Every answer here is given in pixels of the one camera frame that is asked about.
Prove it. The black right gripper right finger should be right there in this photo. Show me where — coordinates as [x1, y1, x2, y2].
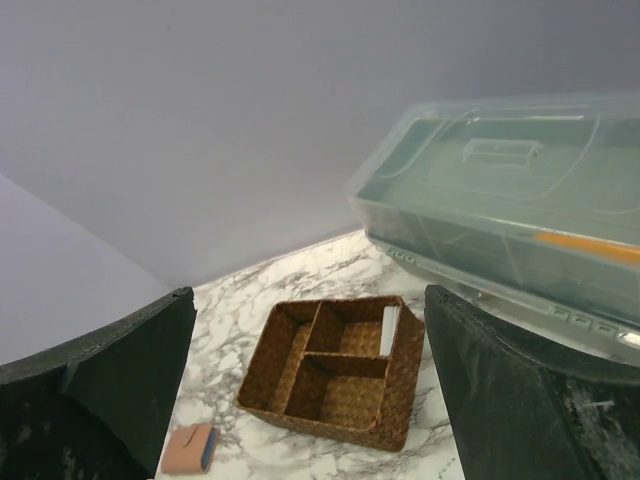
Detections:
[424, 285, 639, 479]

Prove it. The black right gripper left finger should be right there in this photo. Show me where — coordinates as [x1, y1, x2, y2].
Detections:
[1, 287, 196, 479]

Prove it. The stack of white cards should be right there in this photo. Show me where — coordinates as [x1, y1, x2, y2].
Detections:
[379, 305, 401, 357]

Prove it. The brown woven divided basket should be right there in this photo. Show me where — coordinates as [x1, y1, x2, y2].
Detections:
[237, 296, 425, 452]

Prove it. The clear lidded green toolbox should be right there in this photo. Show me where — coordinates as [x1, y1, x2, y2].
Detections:
[347, 92, 639, 364]

